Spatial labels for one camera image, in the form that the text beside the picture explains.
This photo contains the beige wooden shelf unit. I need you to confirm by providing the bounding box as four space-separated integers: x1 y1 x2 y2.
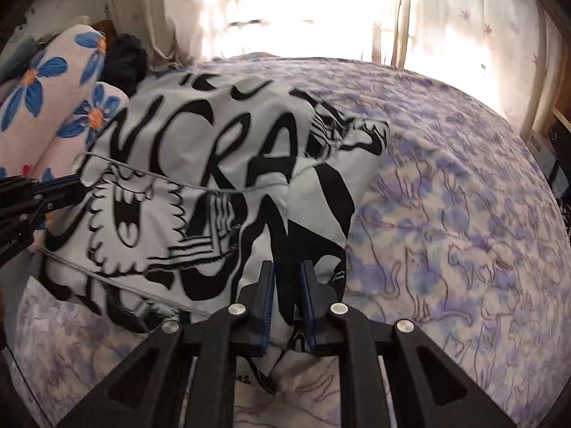
525 106 571 217

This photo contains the white black printed jacket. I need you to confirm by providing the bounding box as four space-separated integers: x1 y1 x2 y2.
39 70 394 398

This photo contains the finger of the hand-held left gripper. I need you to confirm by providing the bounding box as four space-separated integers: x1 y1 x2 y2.
35 192 87 217
32 173 91 198

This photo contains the white floral curtain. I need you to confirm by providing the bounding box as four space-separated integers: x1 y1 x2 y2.
400 0 564 122
106 0 406 73

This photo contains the grey green clothes pile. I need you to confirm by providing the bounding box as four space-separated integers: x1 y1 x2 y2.
0 21 47 82

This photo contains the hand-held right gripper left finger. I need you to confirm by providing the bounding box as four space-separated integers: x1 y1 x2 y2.
57 261 276 428

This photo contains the blue flower pink quilt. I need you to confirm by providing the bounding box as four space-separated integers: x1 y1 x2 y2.
0 26 131 233

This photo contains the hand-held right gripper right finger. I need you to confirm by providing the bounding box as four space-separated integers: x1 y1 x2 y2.
298 260 519 428

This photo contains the dark navy cloth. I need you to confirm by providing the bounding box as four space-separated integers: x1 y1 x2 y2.
104 32 151 95

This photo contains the purple cat print blanket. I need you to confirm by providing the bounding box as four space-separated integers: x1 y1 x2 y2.
9 51 571 428

